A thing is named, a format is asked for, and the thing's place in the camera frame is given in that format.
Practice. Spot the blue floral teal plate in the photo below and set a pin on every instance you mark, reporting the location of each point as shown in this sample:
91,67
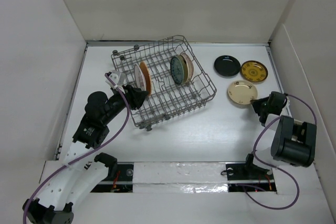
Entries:
177,70

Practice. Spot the grey wire dish rack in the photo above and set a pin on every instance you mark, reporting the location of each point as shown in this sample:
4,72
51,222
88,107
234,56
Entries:
167,99

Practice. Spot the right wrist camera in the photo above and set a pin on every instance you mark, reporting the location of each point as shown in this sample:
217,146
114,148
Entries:
287,103

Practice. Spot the yellow and brown patterned plate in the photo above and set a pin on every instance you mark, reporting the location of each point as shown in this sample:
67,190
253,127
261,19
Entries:
254,71

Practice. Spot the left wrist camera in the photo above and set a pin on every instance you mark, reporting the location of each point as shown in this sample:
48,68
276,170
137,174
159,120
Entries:
115,78

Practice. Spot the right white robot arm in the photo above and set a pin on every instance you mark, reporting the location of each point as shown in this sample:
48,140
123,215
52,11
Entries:
294,142

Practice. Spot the white plate with red characters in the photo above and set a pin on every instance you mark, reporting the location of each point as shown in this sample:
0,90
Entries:
139,78

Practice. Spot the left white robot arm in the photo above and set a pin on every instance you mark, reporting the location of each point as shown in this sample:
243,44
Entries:
85,165

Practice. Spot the orange woven round plate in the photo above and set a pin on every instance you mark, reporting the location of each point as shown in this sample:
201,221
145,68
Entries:
147,76

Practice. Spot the cream plate with gold centre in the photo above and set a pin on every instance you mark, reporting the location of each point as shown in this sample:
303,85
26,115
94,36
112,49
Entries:
186,69

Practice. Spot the cream plate with black print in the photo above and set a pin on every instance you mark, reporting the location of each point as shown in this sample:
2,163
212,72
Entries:
242,92

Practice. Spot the black round plate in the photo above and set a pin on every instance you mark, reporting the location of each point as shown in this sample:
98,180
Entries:
227,66

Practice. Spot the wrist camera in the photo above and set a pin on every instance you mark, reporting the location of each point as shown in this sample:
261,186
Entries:
115,78
287,103

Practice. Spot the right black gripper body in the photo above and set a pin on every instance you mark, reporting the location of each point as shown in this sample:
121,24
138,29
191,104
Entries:
266,107

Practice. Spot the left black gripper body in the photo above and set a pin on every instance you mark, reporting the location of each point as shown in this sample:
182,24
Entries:
124,88

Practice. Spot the brown translucent square plate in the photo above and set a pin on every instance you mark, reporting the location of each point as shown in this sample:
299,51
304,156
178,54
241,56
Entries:
189,64

